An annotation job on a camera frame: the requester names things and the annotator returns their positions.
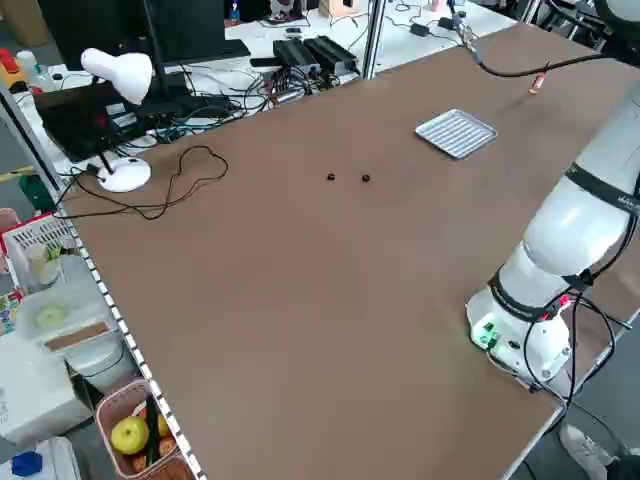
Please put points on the yellow-green apple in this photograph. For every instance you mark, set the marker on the yellow-green apple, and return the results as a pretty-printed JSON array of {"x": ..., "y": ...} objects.
[{"x": 129, "y": 435}]

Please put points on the aluminium frame post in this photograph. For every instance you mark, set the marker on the aluminium frame post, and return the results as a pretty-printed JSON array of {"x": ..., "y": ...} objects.
[{"x": 374, "y": 35}]

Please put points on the white desk lamp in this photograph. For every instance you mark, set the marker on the white desk lamp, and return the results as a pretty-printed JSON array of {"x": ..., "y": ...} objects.
[{"x": 120, "y": 75}]

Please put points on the black equipment case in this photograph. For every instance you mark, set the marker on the black equipment case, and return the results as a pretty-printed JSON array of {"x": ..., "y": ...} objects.
[{"x": 70, "y": 120}]

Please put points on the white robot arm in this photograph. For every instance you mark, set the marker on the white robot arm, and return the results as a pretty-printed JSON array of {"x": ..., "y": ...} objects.
[{"x": 575, "y": 225}]

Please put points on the orange oil bottle black nozzle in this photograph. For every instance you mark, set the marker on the orange oil bottle black nozzle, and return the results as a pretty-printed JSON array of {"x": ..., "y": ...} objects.
[{"x": 535, "y": 85}]

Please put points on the black power adapter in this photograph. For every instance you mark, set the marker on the black power adapter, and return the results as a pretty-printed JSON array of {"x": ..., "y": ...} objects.
[
  {"x": 420, "y": 29},
  {"x": 446, "y": 23}
]

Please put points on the white plastic bottle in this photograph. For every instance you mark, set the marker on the white plastic bottle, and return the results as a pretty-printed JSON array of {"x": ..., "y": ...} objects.
[{"x": 31, "y": 67}]

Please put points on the person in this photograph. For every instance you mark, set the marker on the person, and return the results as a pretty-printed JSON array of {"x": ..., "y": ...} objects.
[{"x": 585, "y": 447}]

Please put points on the white appliance box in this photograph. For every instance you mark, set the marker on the white appliance box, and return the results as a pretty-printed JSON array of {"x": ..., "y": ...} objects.
[{"x": 30, "y": 395}]

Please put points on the clear plastic bin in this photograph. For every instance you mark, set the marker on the clear plastic bin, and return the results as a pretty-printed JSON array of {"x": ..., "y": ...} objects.
[{"x": 65, "y": 300}]

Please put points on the blue plastic object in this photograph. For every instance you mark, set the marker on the blue plastic object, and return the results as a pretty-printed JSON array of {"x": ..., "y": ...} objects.
[{"x": 25, "y": 464}]

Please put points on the white slotted basket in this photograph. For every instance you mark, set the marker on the white slotted basket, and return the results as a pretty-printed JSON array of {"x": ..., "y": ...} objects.
[{"x": 35, "y": 235}]

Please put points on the pink plastic basket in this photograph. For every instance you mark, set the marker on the pink plastic basket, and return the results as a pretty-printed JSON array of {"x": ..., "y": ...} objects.
[{"x": 107, "y": 425}]

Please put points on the black finned power supply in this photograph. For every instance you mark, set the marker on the black finned power supply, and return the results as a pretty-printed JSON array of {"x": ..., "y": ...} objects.
[
  {"x": 332, "y": 52},
  {"x": 296, "y": 54}
]

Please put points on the ribbed silver metal tray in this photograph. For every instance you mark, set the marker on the ribbed silver metal tray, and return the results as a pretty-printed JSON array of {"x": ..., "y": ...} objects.
[{"x": 456, "y": 133}]

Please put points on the red emergency stop button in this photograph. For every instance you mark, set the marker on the red emergency stop button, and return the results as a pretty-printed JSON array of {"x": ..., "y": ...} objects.
[{"x": 9, "y": 62}]

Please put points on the black computer monitor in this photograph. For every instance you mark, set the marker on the black computer monitor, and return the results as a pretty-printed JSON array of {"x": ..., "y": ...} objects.
[{"x": 100, "y": 25}]

